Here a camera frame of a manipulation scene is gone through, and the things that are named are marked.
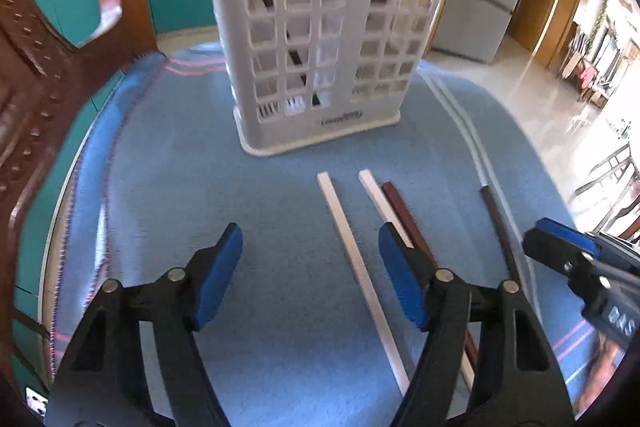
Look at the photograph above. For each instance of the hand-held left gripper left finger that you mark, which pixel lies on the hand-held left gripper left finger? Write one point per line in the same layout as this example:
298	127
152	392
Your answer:
215	277

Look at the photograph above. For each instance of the green leaf garland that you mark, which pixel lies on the green leaf garland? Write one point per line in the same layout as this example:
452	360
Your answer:
603	14

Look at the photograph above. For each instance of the carved wooden chair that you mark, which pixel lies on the carved wooden chair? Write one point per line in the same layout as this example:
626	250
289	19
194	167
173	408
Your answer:
30	57

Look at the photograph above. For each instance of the clothes rack with clothes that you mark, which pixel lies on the clothes rack with clothes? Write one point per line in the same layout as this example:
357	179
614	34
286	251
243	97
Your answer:
595	67

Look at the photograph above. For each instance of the metal folding chair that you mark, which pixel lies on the metal folding chair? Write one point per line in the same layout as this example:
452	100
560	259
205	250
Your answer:
602	171

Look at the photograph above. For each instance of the white plastic utensil basket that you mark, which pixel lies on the white plastic utensil basket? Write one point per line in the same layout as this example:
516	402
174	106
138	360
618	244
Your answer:
220	7

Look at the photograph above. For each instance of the white chopstick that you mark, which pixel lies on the white chopstick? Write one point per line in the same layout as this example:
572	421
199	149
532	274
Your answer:
375	194
350	247

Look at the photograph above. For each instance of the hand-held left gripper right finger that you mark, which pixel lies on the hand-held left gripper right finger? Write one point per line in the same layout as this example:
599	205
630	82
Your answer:
402	277

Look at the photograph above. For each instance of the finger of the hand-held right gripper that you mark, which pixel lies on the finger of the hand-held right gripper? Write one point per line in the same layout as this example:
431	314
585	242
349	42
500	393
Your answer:
560	252

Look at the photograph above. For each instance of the dark brown chopstick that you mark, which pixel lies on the dark brown chopstick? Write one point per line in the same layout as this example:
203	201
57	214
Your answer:
495	222

